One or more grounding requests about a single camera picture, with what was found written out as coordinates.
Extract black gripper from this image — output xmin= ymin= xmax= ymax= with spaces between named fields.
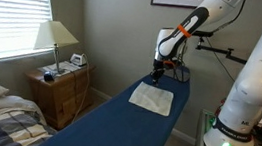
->
xmin=149 ymin=59 xmax=168 ymax=89

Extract white terry towel cloth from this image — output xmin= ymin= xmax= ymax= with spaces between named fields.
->
xmin=126 ymin=79 xmax=176 ymax=118

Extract grey quilted iron rest pad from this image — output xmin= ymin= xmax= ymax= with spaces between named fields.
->
xmin=164 ymin=63 xmax=192 ymax=84

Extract blue ironing board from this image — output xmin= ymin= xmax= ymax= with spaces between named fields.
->
xmin=32 ymin=49 xmax=194 ymax=146

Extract white clothes iron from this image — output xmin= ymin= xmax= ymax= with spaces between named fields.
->
xmin=68 ymin=52 xmax=89 ymax=69

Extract papers on nightstand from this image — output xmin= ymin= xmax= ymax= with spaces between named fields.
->
xmin=36 ymin=57 xmax=80 ymax=79

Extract wooden nightstand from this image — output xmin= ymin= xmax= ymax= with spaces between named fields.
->
xmin=18 ymin=57 xmax=98 ymax=134

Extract small black alarm clock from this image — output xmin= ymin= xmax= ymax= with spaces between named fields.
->
xmin=42 ymin=69 xmax=56 ymax=84

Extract table lamp with cream shade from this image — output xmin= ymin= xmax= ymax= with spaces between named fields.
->
xmin=31 ymin=18 xmax=83 ymax=77

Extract bed with plaid bedspread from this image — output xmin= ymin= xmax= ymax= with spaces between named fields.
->
xmin=0 ymin=77 xmax=64 ymax=146

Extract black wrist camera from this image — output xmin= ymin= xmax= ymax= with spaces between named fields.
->
xmin=162 ymin=59 xmax=178 ymax=69

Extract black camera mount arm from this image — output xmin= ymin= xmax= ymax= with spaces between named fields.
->
xmin=189 ymin=28 xmax=251 ymax=66

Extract white power cable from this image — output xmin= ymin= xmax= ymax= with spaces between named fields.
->
xmin=69 ymin=53 xmax=95 ymax=126

